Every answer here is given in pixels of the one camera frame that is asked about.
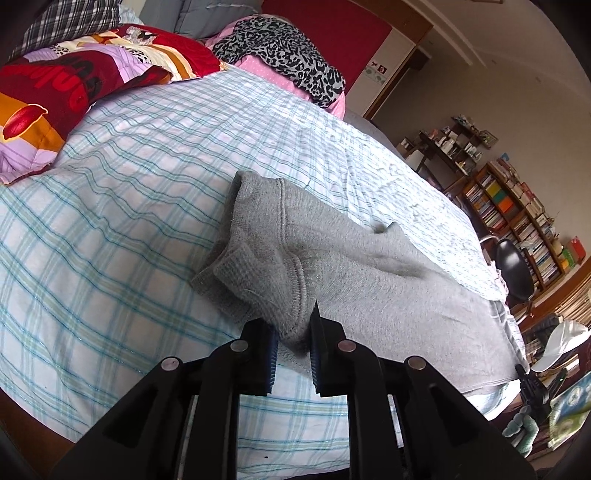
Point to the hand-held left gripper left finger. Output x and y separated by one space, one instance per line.
270 360

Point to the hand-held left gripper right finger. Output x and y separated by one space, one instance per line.
315 360

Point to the grey pants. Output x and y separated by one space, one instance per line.
369 277

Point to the green printed bag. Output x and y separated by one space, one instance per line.
572 406

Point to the teal plush toy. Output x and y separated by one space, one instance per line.
521 431

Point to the white cap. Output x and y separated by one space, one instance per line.
563 344

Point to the dark cloth pile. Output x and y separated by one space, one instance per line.
540 330

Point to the wooden slatted rack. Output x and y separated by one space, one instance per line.
572 295

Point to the black office chair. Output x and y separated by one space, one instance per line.
512 263

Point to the wooden bookshelf with books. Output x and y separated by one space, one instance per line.
508 207

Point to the bed with plaid sheet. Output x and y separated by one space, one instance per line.
138 207

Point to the pink pillow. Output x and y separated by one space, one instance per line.
272 76

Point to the leopard print cloth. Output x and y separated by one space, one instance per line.
286 50

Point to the red headboard panel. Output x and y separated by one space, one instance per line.
332 23

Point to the grey pillow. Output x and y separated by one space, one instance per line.
194 16

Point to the dark plaid cloth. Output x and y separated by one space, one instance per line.
64 18

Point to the cluttered wall shelf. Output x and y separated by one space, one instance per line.
448 141

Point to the wooden door frame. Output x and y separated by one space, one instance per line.
397 69

